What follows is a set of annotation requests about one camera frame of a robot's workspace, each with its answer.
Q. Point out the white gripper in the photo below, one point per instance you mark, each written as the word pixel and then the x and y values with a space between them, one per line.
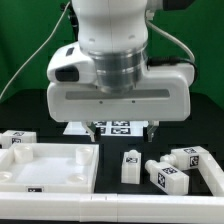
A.
pixel 105 86

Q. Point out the white square table top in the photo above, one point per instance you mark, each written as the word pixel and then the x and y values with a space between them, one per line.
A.
pixel 49 168

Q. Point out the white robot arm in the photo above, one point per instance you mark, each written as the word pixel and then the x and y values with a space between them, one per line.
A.
pixel 121 25

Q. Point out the white tag sheet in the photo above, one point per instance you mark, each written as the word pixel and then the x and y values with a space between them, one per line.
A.
pixel 109 128

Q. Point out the white U-shaped obstacle fence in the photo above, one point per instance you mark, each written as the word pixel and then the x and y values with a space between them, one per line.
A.
pixel 92 207

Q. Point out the black camera stand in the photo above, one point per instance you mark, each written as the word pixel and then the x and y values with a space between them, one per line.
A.
pixel 73 20

